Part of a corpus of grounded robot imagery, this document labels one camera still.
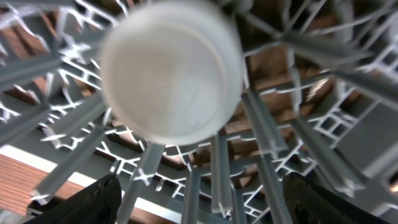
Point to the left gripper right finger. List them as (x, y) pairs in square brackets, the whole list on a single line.
[(310, 203)]

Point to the white pink bowl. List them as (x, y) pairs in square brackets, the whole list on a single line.
[(172, 71)]

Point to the grey plastic dish rack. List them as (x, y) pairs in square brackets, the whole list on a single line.
[(319, 98)]

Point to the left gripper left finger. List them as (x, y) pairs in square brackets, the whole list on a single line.
[(96, 204)]

